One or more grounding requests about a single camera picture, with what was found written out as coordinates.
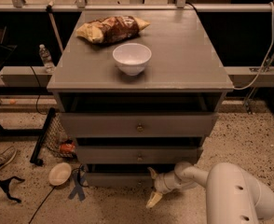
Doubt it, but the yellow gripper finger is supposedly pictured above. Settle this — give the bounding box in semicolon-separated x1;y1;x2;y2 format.
146;191;163;209
148;167;158;180

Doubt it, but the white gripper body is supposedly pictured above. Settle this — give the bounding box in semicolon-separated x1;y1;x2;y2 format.
154;171;181;194

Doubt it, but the grey bottom drawer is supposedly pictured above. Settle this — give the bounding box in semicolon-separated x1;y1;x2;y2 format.
86;173;153;188

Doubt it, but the grey drawer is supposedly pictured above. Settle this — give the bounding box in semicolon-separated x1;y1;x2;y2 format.
75;146;203;164
60;113;217;137
86;173;153;188

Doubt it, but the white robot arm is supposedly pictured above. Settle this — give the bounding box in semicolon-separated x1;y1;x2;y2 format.
146;161;274;224

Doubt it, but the grey middle drawer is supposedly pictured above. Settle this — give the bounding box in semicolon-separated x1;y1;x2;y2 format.
75;146;203;164

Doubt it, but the grey drawer cabinet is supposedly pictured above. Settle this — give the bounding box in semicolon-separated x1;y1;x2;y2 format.
46;8;235;189

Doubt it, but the grey top drawer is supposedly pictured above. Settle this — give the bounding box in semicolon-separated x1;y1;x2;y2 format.
60;113;217;137

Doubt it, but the orange can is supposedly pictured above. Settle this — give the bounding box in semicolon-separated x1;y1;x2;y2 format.
59;144;75;154

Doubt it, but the white bowl on floor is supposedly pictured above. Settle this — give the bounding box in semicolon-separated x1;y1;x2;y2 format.
48;162;72;186

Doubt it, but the mesh net basket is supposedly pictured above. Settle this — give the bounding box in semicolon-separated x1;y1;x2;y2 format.
43;114;75;158

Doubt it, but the white bowl on cabinet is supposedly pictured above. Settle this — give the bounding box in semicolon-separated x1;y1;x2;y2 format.
113;43;152;76

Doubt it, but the black metal bar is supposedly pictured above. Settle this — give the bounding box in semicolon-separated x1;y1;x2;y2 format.
30;107;55;166

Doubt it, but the brown yellow chip bag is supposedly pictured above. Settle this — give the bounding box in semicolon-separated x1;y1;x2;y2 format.
75;16;150;44

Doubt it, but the grey sneaker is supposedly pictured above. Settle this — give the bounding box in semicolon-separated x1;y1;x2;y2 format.
0;146;18;183

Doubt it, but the clear plastic water bottle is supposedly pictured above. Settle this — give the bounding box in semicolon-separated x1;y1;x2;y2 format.
39;44;55;73

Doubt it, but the black cable on floor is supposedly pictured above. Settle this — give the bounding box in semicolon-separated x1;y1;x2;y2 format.
28;164;91;224

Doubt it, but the black bracket on floor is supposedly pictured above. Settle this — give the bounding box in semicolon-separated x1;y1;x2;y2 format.
0;176;24;203

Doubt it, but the white cable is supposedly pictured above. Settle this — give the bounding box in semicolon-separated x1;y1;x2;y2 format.
233;1;274;91

